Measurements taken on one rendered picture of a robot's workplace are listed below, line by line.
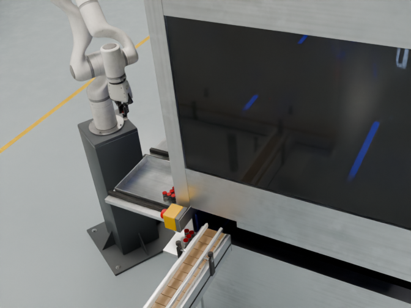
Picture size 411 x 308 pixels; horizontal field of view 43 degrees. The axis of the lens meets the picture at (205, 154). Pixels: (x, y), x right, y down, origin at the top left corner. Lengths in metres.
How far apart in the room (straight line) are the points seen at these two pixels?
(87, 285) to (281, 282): 1.45
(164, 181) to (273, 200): 0.72
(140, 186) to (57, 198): 1.55
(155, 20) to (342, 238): 0.93
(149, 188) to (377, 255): 1.05
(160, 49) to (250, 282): 1.04
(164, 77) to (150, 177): 0.80
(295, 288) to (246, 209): 0.39
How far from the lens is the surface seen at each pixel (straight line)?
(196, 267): 1.92
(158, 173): 2.46
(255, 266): 2.12
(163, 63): 1.71
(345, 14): 1.39
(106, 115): 2.80
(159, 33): 1.67
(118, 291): 3.17
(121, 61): 2.32
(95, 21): 2.35
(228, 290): 2.33
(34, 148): 4.47
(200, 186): 1.95
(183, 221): 2.03
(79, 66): 2.64
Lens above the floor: 2.41
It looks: 37 degrees down
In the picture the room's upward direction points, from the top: 6 degrees counter-clockwise
